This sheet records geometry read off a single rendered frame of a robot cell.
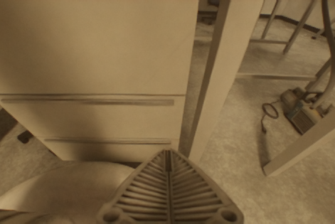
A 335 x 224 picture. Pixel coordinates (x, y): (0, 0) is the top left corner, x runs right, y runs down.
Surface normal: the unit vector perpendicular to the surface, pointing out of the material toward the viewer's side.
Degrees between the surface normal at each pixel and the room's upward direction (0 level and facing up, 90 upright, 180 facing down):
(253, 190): 0
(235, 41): 90
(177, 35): 90
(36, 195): 73
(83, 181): 1
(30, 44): 90
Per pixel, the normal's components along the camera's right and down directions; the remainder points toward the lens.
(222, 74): 0.00, 0.71
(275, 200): 0.02, -0.70
